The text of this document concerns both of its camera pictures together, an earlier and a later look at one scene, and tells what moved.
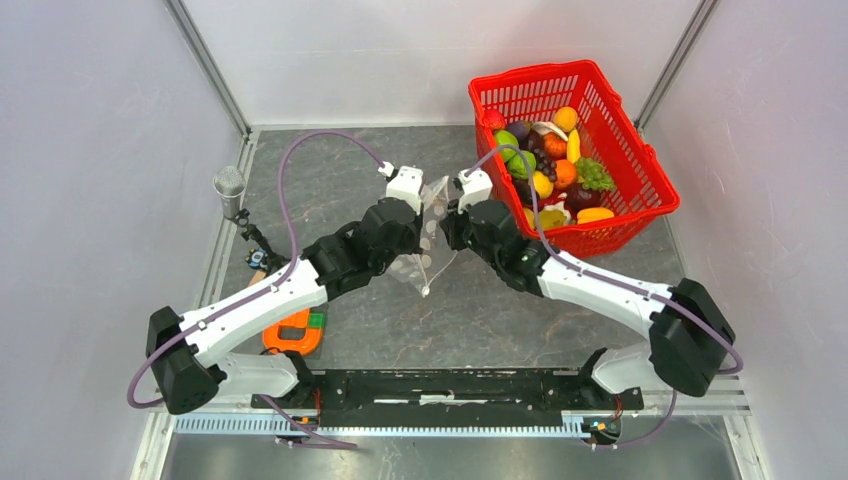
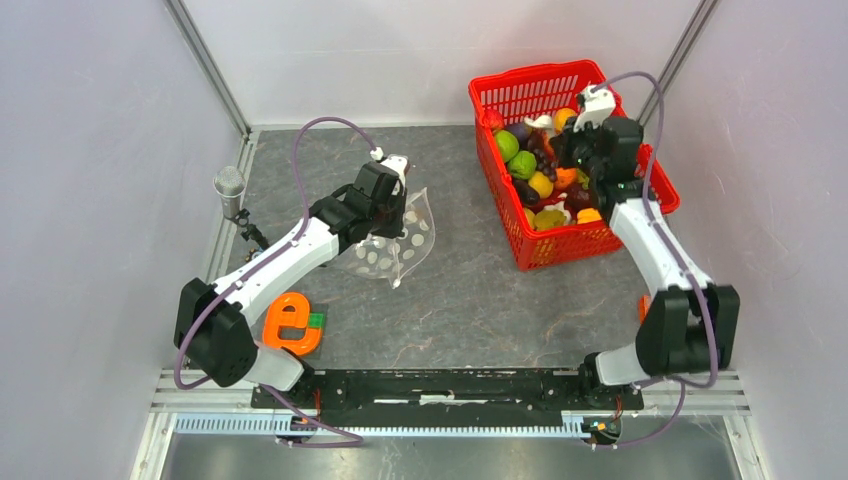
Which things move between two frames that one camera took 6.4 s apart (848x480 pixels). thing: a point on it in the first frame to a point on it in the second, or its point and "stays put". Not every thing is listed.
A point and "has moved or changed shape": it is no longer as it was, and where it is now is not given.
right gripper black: [452, 223] to [561, 142]
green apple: [506, 137] stays put
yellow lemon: [543, 185] stays put
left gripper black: [415, 242] to [394, 230]
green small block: [316, 320] stays put
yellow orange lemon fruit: [566, 118] stays put
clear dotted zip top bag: [420, 268] has moved or changed shape
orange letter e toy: [308, 345] stays put
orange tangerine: [565, 174] stays put
